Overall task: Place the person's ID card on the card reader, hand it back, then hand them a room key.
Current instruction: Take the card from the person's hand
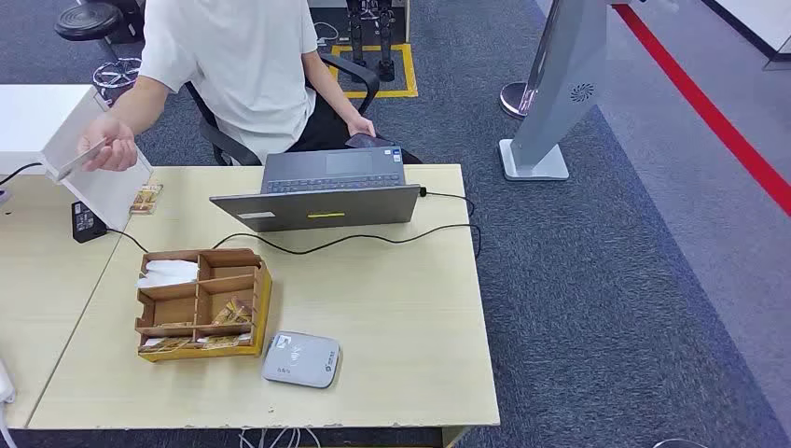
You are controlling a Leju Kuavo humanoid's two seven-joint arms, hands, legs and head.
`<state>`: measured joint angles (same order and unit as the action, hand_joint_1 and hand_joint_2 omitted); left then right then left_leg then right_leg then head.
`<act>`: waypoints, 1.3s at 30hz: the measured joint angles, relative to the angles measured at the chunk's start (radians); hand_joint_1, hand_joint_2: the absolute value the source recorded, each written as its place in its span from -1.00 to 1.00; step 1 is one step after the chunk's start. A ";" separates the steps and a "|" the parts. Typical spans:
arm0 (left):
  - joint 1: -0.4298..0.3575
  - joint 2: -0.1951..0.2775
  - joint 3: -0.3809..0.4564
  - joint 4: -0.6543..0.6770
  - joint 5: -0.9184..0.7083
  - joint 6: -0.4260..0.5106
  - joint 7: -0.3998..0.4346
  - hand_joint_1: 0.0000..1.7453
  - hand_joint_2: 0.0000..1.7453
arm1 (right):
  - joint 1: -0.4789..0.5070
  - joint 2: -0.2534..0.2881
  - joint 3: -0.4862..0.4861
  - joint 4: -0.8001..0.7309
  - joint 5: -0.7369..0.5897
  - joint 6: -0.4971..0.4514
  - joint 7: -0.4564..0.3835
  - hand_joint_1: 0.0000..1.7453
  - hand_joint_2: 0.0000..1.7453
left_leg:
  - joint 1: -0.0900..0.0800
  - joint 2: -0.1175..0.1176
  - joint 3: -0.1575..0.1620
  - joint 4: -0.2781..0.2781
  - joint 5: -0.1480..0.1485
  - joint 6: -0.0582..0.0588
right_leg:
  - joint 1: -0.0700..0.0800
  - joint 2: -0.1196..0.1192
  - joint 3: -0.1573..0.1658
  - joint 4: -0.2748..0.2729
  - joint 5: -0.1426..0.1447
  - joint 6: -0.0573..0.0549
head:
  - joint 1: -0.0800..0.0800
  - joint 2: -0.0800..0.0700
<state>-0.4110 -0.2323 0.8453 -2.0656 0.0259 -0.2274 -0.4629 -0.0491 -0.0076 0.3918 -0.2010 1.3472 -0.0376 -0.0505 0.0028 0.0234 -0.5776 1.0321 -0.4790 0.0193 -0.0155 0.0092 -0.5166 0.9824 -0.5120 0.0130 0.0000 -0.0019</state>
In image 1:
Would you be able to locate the person's left hand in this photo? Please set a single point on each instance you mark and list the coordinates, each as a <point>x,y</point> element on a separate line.
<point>361,125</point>

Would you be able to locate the person's right hand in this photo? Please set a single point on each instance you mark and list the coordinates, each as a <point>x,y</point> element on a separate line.
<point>111,145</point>

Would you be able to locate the dark smartphone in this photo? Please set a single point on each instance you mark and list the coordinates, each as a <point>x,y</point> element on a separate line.
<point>371,141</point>

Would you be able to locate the white ID card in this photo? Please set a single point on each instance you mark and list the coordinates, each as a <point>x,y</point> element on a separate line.
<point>80,161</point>

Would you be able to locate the person's left forearm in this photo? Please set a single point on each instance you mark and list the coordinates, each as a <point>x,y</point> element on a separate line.
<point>330,86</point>

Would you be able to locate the person's right forearm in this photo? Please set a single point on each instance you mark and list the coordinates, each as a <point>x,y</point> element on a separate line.
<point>142,102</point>

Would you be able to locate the white card stack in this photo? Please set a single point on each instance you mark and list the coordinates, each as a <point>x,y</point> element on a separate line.
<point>167,273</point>

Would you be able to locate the person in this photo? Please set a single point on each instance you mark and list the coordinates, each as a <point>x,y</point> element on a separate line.
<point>235,62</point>

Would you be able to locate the grey card reader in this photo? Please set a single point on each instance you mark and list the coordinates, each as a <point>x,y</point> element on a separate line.
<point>303,360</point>

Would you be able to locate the black office chair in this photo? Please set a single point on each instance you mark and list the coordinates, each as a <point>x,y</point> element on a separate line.
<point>355,71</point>

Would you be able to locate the white cabinet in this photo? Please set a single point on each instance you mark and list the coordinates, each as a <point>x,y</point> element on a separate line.
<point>37,117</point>

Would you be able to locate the black robot leg stand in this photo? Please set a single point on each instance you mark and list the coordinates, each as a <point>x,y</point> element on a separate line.
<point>386,49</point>

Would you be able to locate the black power adapter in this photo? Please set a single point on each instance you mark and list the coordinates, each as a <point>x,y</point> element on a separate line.
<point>86,222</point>

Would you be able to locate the grey laptop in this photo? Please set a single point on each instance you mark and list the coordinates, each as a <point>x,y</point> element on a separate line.
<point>321,207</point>

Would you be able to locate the black round stool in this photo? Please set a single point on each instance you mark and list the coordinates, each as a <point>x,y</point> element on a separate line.
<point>89,20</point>

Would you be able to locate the chrome stanchion base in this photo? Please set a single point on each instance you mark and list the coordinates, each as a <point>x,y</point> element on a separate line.
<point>513,99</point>

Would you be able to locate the wooden compartment organizer box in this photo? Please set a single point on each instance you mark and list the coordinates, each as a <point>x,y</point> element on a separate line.
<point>262,309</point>

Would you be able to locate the grey kiosk stand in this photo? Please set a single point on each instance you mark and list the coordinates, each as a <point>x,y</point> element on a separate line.
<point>565,80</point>

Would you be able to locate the white plastic device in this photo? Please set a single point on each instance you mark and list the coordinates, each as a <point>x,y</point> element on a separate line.
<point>5,386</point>

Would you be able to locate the white raised platform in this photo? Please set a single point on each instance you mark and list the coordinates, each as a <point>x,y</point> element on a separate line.
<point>757,15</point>

